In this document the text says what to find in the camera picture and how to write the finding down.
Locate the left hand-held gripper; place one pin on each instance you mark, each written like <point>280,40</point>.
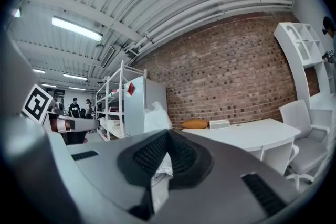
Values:
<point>36,103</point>

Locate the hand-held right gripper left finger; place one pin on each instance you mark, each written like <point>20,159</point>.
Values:
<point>105,173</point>

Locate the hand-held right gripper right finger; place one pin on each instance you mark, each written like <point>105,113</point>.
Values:
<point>225,165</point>

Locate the small item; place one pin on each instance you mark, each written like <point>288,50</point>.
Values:
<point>156,119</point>

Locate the fluorescent ceiling light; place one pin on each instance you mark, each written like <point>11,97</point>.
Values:
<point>39,71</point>
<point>77,28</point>
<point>77,88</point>
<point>75,76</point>
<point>48,85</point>

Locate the white desk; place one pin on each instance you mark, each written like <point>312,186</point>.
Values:
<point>244,136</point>

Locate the white rectangular box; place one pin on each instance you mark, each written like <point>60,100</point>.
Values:
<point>219,124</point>

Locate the orange cushion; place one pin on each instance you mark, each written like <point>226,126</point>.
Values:
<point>194,123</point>

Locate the white metal shelf rack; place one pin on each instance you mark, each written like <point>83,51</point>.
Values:
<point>109,102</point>

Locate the white office chair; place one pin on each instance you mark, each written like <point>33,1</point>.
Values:
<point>305,144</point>

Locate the ceiling air vent unit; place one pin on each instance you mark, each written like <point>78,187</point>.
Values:
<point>107,56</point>

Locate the red sticker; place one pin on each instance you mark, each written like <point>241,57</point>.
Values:
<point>131,89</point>

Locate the white cabinet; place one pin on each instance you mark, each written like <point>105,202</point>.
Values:
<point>155,94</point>

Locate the white bookcase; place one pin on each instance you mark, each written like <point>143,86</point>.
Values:
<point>302,44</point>

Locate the white ceiling pipe bundle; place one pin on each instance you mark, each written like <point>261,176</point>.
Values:
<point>210,11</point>

